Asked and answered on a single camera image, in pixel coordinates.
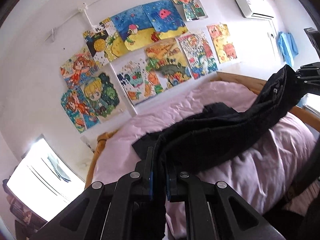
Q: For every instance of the yellow pink bears drawing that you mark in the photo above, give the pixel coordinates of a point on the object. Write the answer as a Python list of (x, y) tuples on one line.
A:
[(222, 41)]

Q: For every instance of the pink duvet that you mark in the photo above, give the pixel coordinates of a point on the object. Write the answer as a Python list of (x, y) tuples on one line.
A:
[(260, 175)]

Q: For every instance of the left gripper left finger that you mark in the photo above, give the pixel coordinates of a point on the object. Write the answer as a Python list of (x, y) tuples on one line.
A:
[(125, 209)]

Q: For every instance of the landscape hill drawing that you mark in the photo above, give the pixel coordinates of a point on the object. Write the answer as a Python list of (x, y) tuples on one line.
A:
[(167, 60)]

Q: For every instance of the blue sea fish drawing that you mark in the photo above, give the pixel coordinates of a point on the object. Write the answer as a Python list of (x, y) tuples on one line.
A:
[(135, 28)]

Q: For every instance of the orange fruit drawing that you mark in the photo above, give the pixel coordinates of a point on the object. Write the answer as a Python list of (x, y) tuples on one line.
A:
[(139, 80)]

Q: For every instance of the blond boy drawing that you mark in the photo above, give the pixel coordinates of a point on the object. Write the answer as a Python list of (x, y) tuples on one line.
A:
[(102, 96)]

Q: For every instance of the blue hanging cloth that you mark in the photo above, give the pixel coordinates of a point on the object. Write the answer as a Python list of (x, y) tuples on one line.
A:
[(288, 48)]

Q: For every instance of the wooden bed frame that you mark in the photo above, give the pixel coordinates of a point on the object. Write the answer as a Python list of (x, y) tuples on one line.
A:
[(218, 131)]

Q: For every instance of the pineapple black yellow drawing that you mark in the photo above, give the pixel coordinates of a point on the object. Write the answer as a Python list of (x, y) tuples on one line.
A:
[(104, 43)]

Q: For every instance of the red-haired boy drawing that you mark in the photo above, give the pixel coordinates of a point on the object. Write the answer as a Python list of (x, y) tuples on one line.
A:
[(193, 9)]

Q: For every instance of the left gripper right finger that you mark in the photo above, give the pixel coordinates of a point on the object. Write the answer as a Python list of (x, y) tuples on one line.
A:
[(216, 211)]

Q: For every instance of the black garment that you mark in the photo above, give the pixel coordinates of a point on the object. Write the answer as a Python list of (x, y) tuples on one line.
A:
[(220, 133)]

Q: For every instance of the pink jellyfish drawing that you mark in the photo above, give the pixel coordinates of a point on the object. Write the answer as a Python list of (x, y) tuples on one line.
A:
[(165, 19)]

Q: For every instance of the city doodle 2024 drawing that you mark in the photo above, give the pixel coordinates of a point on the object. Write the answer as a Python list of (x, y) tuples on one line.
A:
[(198, 53)]

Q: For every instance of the window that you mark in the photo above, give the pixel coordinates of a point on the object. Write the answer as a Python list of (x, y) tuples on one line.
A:
[(43, 182)]

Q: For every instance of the white air conditioner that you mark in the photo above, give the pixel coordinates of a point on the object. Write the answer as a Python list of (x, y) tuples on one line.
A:
[(258, 9)]

